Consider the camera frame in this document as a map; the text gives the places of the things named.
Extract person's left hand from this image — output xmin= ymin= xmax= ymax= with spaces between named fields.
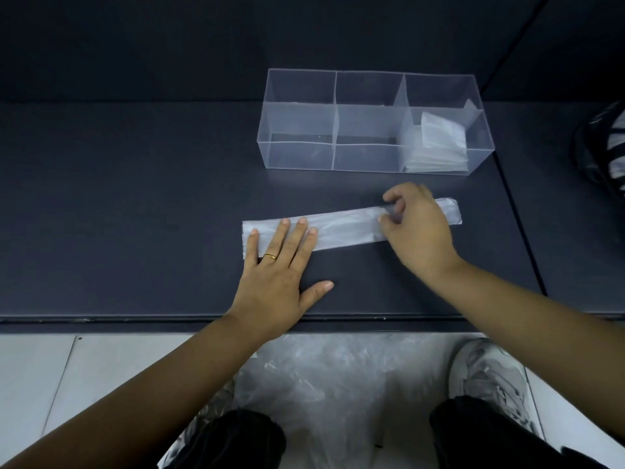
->
xmin=227 ymin=218 xmax=335 ymax=345

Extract person's right hand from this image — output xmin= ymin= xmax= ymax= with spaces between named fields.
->
xmin=378 ymin=182 xmax=465 ymax=284

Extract clear plastic bag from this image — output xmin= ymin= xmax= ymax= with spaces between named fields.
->
xmin=242 ymin=196 xmax=463 ymax=261

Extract stack of plastic bags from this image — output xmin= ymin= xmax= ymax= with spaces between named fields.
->
xmin=400 ymin=111 xmax=469 ymax=174

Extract pile of plastic bags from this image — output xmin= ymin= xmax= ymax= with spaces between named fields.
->
xmin=234 ymin=334 xmax=460 ymax=469

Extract clear three-compartment plastic box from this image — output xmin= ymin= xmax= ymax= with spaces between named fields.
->
xmin=257 ymin=68 xmax=496 ymax=177

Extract person's right forearm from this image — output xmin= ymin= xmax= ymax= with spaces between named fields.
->
xmin=429 ymin=258 xmax=625 ymax=448

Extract person's left forearm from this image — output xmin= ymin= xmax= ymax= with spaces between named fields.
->
xmin=0 ymin=315 xmax=264 ymax=469

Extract person's left grey shoe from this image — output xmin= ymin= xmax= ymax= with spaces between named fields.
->
xmin=158 ymin=380 xmax=240 ymax=469

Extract person's grey shoe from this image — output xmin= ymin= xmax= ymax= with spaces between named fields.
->
xmin=158 ymin=380 xmax=240 ymax=469
xmin=448 ymin=338 xmax=540 ymax=435

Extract person's right grey shoe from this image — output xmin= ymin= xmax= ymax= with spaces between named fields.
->
xmin=448 ymin=338 xmax=540 ymax=435

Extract black white striped tote bag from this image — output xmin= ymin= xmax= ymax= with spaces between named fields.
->
xmin=574 ymin=100 xmax=625 ymax=201

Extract black trousers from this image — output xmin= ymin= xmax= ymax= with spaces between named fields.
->
xmin=161 ymin=395 xmax=609 ymax=469

